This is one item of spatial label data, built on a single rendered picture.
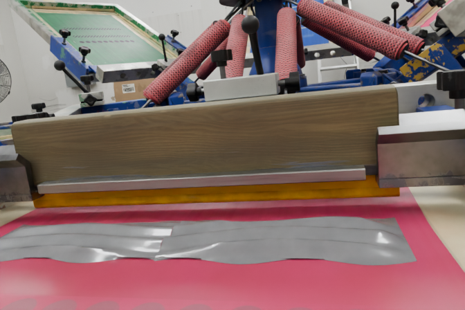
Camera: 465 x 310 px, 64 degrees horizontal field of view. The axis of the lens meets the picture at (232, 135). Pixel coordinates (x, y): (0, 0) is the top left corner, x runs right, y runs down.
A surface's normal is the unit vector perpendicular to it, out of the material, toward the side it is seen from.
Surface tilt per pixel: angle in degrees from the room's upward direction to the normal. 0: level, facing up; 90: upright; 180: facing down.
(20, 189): 90
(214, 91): 90
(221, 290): 0
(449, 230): 0
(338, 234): 33
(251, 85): 90
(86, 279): 0
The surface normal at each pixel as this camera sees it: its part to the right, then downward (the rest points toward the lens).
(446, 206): -0.11, -0.98
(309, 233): -0.26, -0.73
